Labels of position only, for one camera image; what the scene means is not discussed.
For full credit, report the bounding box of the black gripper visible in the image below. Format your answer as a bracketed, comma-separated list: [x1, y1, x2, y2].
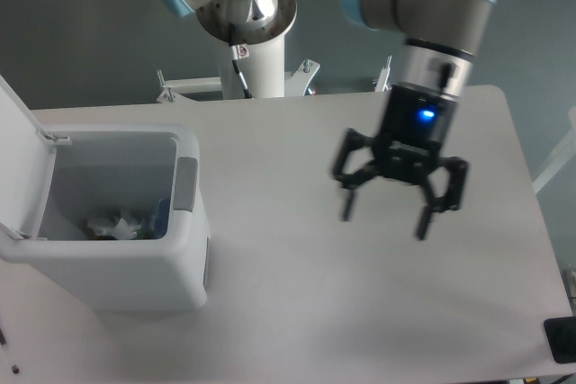
[331, 85, 469, 241]

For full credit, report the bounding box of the white paper wrapper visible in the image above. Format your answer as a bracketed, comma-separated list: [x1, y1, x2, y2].
[86, 209, 140, 240]

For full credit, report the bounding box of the clear plastic water bottle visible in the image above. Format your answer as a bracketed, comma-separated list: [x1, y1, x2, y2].
[137, 198, 171, 239]

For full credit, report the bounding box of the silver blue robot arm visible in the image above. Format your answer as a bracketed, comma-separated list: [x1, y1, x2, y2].
[161, 0, 496, 239]

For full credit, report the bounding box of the white plastic trash can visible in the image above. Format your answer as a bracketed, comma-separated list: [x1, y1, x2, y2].
[1, 124, 211, 312]

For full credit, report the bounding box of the white trash can lid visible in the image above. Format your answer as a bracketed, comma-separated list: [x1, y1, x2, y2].
[1, 79, 72, 239]

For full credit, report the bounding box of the white furniture at right edge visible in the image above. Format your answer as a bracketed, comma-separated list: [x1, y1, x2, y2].
[532, 106, 575, 194]

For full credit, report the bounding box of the black device at table edge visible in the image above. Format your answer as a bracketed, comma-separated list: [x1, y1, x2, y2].
[544, 316, 575, 364]

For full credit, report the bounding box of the black white pen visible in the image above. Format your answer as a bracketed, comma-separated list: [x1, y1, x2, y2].
[0, 329, 20, 375]

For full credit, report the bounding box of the white metal base frame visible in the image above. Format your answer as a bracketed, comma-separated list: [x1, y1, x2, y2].
[155, 55, 394, 104]

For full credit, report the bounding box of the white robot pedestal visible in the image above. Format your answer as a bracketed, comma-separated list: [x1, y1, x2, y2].
[195, 0, 299, 100]

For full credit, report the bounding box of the black cable on pedestal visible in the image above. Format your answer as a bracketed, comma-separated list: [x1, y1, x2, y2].
[227, 23, 253, 100]

